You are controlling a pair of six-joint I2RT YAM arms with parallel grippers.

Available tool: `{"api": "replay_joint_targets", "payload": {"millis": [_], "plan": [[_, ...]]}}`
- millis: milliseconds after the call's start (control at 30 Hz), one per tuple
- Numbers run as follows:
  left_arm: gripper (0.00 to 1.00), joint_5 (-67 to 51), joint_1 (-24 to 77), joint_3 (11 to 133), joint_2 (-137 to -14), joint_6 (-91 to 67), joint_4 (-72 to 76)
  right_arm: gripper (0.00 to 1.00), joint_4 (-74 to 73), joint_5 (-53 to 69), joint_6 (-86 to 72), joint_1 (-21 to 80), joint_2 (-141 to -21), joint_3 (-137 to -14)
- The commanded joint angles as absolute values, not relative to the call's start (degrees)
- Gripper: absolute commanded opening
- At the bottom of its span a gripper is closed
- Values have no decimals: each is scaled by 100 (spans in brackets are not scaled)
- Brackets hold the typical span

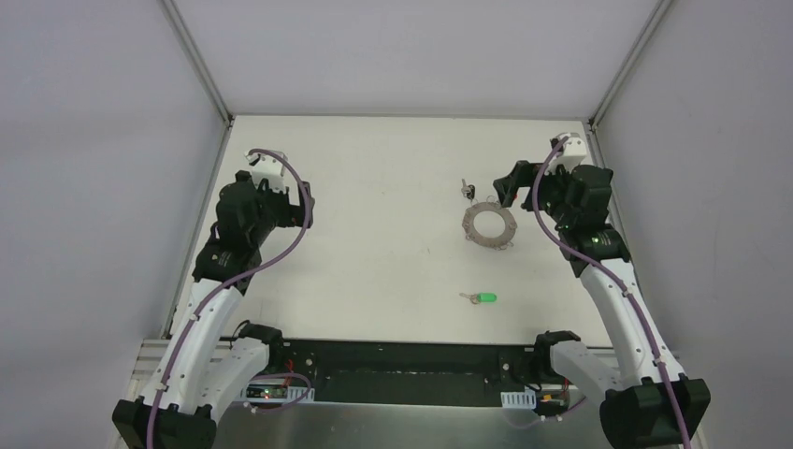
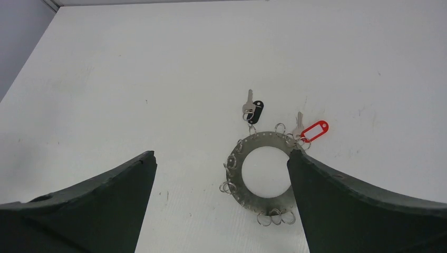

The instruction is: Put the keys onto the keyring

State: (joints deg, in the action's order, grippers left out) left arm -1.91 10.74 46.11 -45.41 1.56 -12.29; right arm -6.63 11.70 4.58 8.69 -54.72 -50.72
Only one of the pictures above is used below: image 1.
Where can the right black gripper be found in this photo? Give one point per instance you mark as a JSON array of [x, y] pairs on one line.
[[520, 180]]

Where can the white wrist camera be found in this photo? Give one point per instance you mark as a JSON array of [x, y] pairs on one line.
[[570, 150], [267, 172]]

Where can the aluminium frame rail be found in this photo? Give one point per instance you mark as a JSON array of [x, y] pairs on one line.
[[149, 357]]

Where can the white cable duct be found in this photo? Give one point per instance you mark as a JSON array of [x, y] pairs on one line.
[[519, 400], [272, 394]]

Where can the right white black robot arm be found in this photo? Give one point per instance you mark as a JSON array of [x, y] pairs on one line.
[[649, 400]]

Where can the green headed key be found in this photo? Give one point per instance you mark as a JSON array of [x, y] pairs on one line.
[[480, 298]]

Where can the right white cable duct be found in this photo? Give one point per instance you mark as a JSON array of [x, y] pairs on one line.
[[519, 400]]

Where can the left white cable duct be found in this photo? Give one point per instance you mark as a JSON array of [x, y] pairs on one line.
[[272, 394]]

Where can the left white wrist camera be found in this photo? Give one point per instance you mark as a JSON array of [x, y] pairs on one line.
[[267, 172]]

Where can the black headed key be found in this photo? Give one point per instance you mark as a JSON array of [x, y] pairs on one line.
[[468, 191]]

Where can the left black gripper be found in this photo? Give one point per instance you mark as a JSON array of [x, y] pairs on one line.
[[292, 207]]

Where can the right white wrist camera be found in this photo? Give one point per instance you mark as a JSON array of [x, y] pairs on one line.
[[570, 150]]

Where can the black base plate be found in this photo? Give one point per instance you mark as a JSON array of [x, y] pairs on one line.
[[425, 374]]

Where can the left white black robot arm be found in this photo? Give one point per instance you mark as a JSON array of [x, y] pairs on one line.
[[186, 397]]

